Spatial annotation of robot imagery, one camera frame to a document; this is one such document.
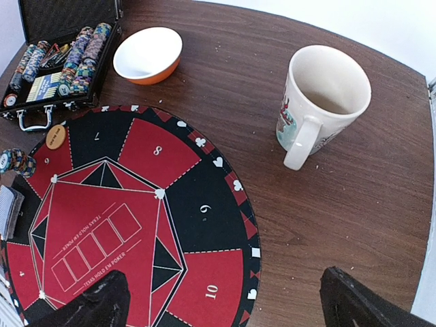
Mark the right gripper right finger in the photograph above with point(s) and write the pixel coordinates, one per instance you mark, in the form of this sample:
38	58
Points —
347	302

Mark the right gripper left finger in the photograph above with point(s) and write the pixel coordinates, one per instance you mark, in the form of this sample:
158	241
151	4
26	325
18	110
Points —
105	303

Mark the blue backed card deck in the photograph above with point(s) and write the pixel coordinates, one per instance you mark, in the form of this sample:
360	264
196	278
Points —
11	202

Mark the stack of poker chips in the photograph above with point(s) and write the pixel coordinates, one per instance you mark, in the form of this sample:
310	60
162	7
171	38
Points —
18	161

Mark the round red black poker mat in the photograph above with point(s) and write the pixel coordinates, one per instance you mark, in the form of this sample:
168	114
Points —
135	189

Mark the orange big blind button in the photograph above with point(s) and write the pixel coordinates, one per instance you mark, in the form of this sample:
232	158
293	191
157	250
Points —
56	137

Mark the cream ceramic mug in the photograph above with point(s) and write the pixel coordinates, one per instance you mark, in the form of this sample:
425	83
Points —
325	91

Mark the chip row in case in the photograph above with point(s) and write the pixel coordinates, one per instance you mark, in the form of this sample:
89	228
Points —
15	82
73	60
90	59
33	65

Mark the boxed blue card deck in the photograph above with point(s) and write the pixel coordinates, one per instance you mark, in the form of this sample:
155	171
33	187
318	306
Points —
48	86

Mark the white bowl orange outside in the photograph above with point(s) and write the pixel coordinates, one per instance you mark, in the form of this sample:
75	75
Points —
148	56

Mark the dice and buttons pile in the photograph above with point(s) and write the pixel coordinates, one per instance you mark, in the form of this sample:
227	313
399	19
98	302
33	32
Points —
56	55

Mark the black poker chip case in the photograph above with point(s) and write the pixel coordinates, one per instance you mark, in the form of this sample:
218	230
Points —
66	58

